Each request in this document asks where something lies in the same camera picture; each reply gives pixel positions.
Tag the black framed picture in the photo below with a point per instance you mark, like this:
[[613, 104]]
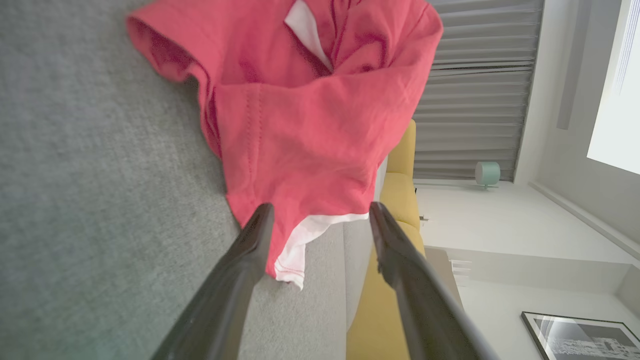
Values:
[[580, 340]]

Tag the red white basketball shorts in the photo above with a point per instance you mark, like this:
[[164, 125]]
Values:
[[305, 140]]

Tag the bright window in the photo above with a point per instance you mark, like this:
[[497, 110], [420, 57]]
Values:
[[617, 110]]

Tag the small teal table lamp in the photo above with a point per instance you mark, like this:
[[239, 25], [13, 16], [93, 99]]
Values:
[[487, 173]]

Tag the yellow cushion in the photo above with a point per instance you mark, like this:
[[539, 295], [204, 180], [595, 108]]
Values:
[[400, 195]]

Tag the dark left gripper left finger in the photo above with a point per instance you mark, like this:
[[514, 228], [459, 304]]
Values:
[[225, 295]]

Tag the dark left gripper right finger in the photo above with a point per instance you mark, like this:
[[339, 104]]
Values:
[[425, 310]]

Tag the grey pleated curtain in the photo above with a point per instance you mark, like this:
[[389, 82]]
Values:
[[475, 100]]

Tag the grey fabric sofa seat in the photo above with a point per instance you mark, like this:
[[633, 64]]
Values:
[[75, 200]]

